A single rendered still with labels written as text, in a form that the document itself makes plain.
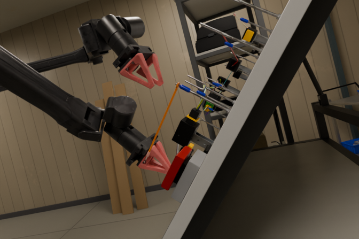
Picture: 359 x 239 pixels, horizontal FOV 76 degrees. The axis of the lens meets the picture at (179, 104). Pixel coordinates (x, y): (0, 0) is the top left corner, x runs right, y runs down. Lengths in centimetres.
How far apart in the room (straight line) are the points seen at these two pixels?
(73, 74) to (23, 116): 114
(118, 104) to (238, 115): 37
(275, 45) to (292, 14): 3
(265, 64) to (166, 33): 318
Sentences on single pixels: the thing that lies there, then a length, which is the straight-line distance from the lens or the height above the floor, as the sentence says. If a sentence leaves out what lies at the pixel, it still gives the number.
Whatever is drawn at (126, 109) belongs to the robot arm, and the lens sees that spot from 55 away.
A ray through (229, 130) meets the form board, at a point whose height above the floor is 114.
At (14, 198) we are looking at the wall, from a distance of 498.
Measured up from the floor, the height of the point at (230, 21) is 160.
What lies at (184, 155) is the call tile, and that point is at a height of 112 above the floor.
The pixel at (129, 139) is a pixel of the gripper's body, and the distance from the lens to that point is 59.
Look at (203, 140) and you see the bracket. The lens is 54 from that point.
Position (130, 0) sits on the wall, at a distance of 370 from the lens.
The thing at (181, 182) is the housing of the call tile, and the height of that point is 109.
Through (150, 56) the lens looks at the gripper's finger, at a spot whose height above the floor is 131.
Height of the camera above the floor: 119
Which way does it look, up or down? 1 degrees down
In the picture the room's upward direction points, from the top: 14 degrees counter-clockwise
